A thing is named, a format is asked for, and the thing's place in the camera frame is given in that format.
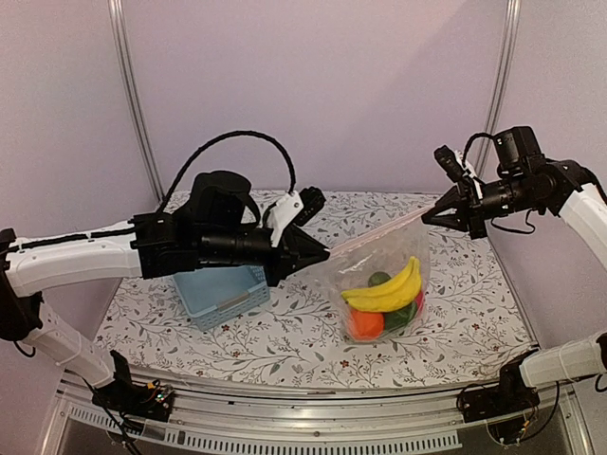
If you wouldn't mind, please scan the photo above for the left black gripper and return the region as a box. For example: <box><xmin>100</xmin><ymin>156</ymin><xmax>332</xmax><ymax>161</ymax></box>
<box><xmin>197</xmin><ymin>225</ymin><xmax>329</xmax><ymax>286</ymax></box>

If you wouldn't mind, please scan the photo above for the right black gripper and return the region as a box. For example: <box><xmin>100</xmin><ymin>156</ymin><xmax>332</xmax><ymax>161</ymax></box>
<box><xmin>424</xmin><ymin>172</ymin><xmax>544</xmax><ymax>238</ymax></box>

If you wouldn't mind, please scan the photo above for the green orange toy mango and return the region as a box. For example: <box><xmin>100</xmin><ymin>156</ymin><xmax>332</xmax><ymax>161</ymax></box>
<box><xmin>368</xmin><ymin>271</ymin><xmax>391</xmax><ymax>287</ymax></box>

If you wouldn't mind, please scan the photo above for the clear zip top bag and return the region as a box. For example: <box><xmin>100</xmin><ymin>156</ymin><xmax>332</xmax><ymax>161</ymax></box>
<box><xmin>319</xmin><ymin>209</ymin><xmax>431</xmax><ymax>344</ymax></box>

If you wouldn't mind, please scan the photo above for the red toy apple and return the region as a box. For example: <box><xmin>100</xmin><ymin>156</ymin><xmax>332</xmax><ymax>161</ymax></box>
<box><xmin>415</xmin><ymin>290</ymin><xmax>425</xmax><ymax>313</ymax></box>

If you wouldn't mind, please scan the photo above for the orange toy fruit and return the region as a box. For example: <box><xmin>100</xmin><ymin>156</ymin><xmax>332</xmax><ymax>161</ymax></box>
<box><xmin>348</xmin><ymin>309</ymin><xmax>384</xmax><ymax>341</ymax></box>

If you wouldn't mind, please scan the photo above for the yellow toy banana bunch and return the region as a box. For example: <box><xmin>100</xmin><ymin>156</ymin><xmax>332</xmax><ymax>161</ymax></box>
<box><xmin>341</xmin><ymin>256</ymin><xmax>423</xmax><ymax>313</ymax></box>

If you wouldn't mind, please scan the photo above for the green toy watermelon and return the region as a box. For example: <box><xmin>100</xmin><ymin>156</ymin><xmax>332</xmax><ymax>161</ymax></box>
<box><xmin>383</xmin><ymin>301</ymin><xmax>417</xmax><ymax>332</ymax></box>

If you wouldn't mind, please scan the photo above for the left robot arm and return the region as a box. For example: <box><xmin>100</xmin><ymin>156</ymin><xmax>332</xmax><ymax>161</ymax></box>
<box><xmin>1</xmin><ymin>171</ymin><xmax>329</xmax><ymax>411</ymax></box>

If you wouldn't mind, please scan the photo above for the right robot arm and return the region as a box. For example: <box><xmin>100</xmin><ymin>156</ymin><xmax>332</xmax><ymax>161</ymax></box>
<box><xmin>422</xmin><ymin>126</ymin><xmax>606</xmax><ymax>303</ymax></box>

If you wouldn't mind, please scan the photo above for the light blue plastic basket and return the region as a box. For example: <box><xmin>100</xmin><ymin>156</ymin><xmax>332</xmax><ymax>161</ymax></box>
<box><xmin>173</xmin><ymin>265</ymin><xmax>270</xmax><ymax>332</ymax></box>

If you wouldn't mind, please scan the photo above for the floral table cloth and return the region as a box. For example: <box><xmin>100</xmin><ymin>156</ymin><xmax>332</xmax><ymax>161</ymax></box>
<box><xmin>92</xmin><ymin>190</ymin><xmax>537</xmax><ymax>391</ymax></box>

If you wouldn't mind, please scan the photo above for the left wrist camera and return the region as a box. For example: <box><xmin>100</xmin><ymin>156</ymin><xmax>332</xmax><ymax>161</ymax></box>
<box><xmin>263</xmin><ymin>187</ymin><xmax>326</xmax><ymax>247</ymax></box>

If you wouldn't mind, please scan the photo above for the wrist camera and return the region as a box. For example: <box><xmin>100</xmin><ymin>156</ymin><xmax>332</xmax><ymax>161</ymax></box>
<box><xmin>263</xmin><ymin>187</ymin><xmax>326</xmax><ymax>247</ymax></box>
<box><xmin>433</xmin><ymin>145</ymin><xmax>484</xmax><ymax>200</ymax></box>

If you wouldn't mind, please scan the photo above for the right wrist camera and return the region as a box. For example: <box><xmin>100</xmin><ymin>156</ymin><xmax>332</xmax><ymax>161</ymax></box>
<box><xmin>433</xmin><ymin>145</ymin><xmax>484</xmax><ymax>200</ymax></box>

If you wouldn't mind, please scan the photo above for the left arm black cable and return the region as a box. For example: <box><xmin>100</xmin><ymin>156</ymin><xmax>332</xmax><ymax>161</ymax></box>
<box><xmin>158</xmin><ymin>130</ymin><xmax>298</xmax><ymax>209</ymax></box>

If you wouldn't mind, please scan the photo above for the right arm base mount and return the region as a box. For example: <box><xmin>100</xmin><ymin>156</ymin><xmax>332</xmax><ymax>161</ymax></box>
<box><xmin>456</xmin><ymin>356</ymin><xmax>540</xmax><ymax>446</ymax></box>

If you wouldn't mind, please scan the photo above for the front aluminium rail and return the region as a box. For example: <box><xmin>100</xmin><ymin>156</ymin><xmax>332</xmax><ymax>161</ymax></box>
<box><xmin>40</xmin><ymin>367</ymin><xmax>594</xmax><ymax>455</ymax></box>

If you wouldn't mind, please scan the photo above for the right aluminium frame post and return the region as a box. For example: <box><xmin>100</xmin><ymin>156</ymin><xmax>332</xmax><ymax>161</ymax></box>
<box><xmin>473</xmin><ymin>0</ymin><xmax>523</xmax><ymax>176</ymax></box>

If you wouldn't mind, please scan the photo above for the aluminium frame post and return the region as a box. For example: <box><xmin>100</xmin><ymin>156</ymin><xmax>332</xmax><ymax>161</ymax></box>
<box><xmin>473</xmin><ymin>0</ymin><xmax>523</xmax><ymax>176</ymax></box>
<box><xmin>107</xmin><ymin>0</ymin><xmax>165</xmax><ymax>201</ymax></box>

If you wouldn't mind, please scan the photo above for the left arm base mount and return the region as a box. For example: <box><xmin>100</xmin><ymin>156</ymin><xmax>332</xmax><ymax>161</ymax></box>
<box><xmin>92</xmin><ymin>350</ymin><xmax>175</xmax><ymax>422</ymax></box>

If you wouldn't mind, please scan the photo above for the left aluminium frame post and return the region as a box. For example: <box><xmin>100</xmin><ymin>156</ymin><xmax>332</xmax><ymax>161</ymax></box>
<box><xmin>107</xmin><ymin>0</ymin><xmax>165</xmax><ymax>201</ymax></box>

